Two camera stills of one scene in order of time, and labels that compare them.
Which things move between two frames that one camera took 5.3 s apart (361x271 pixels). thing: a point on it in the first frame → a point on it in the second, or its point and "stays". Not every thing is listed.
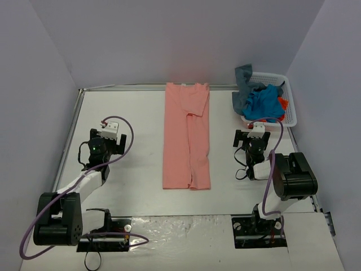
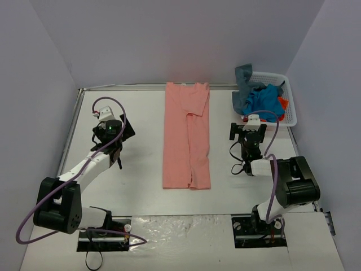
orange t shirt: (285, 103) stays
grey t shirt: (245, 86) stays
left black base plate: (109, 243) stays
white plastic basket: (290, 118) stays
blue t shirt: (264, 104) stays
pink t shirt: (185, 157) stays
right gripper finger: (265, 139) → (262, 131)
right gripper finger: (239, 135) → (235, 129)
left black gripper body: (122, 140) → (127, 129)
